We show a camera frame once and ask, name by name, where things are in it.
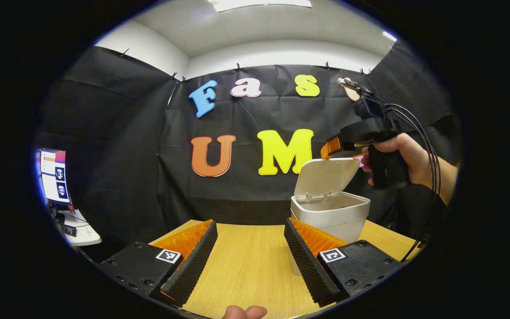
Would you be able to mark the white side table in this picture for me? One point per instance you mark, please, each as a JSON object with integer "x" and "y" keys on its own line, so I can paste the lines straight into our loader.
{"x": 84, "y": 235}

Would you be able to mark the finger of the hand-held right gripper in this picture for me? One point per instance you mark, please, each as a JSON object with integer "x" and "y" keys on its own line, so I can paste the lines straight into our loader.
{"x": 332, "y": 148}

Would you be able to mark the small black device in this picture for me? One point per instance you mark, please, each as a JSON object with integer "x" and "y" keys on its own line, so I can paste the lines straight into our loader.
{"x": 69, "y": 230}

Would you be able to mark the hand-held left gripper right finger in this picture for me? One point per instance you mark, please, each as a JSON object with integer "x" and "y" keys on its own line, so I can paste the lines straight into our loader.
{"x": 308, "y": 266}

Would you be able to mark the black backdrop cloth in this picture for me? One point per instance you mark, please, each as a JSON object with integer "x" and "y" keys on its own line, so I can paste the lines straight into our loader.
{"x": 255, "y": 115}

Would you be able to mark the wooden desktop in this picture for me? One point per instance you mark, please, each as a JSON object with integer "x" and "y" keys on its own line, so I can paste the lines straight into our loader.
{"x": 250, "y": 266}

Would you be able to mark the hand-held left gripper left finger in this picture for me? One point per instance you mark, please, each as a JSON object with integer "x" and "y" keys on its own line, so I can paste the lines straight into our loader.
{"x": 193, "y": 266}

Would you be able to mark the ceiling light panel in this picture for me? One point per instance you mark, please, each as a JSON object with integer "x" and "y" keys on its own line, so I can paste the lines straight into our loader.
{"x": 390, "y": 35}
{"x": 259, "y": 3}

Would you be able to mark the white desktop garbage bin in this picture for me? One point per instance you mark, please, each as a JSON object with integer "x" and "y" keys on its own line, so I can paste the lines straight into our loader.
{"x": 330, "y": 212}

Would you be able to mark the computer monitor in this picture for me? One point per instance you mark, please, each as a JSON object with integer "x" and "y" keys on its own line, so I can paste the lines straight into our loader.
{"x": 53, "y": 177}

